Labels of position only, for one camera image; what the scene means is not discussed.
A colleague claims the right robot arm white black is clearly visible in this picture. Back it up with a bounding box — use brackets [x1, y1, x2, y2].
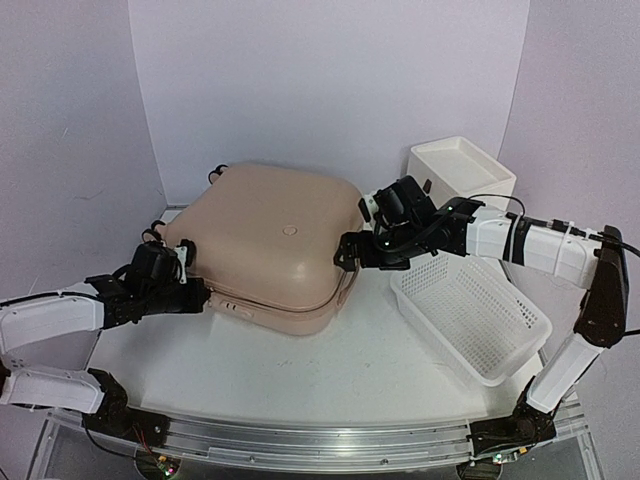
[333, 197, 631, 453]

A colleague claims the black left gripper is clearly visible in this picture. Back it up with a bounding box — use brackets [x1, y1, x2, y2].
[142, 277, 208, 316]

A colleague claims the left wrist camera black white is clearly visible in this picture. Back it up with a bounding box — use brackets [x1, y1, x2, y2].
[113, 239, 196, 291]

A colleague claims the pink hard-shell suitcase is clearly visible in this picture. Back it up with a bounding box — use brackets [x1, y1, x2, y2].
[142, 163, 363, 336]

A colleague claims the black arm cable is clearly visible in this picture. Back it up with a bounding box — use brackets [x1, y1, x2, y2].
[469, 194, 640, 251]
[82, 424, 151, 461]

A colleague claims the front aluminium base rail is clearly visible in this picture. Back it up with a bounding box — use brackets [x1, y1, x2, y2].
[44, 399, 586, 469]

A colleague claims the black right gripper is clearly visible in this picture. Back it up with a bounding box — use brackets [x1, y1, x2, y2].
[334, 222, 425, 274]

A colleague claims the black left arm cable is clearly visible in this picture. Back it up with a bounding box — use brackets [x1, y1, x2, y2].
[82, 424, 151, 461]

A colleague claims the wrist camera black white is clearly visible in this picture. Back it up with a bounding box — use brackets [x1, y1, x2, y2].
[358, 175, 436, 231]
[113, 239, 196, 291]

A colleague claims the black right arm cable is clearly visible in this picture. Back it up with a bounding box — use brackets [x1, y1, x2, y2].
[469, 194, 640, 251]

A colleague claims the white three-drawer storage cabinet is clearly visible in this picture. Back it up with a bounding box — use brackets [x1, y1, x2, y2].
[406, 136, 517, 210]

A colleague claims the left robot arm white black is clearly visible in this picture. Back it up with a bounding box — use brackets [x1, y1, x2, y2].
[1, 275, 210, 447]

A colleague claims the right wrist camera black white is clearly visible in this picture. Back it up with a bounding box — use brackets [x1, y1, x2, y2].
[358, 175, 436, 231]

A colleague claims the white perforated plastic basket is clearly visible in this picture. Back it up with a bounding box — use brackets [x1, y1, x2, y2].
[390, 253, 552, 387]

